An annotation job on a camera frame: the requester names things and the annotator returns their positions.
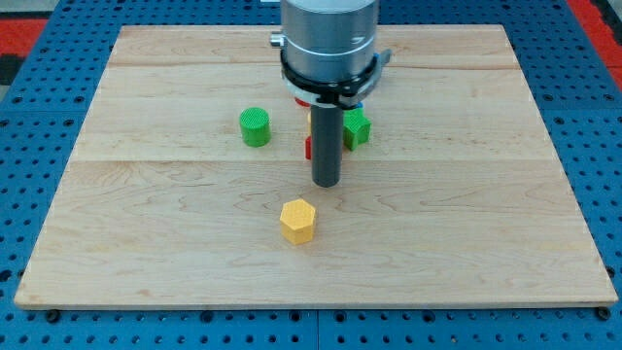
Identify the green star block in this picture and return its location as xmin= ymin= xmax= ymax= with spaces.
xmin=343 ymin=108 xmax=371 ymax=151

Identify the yellow block behind pointer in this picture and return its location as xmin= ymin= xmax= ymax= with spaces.
xmin=306 ymin=112 xmax=312 ymax=136

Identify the red block under flange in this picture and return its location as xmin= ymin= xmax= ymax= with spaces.
xmin=294 ymin=97 xmax=310 ymax=107

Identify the yellow hexagon block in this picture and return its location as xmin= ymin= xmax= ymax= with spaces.
xmin=280 ymin=198 xmax=316 ymax=245

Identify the green cylinder block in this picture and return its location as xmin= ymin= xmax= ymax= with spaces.
xmin=239 ymin=107 xmax=271 ymax=148

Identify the dark grey cylindrical pointer tool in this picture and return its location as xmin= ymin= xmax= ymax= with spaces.
xmin=311 ymin=105 xmax=343 ymax=188

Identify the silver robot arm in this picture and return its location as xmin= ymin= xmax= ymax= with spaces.
xmin=272 ymin=0 xmax=382 ymax=84

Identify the light wooden board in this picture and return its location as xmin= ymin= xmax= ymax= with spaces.
xmin=15 ymin=25 xmax=618 ymax=310

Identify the red block behind pointer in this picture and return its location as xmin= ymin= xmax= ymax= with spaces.
xmin=304 ymin=136 xmax=312 ymax=160

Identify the black flange clamp ring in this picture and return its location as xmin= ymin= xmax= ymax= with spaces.
xmin=279 ymin=52 xmax=381 ymax=110

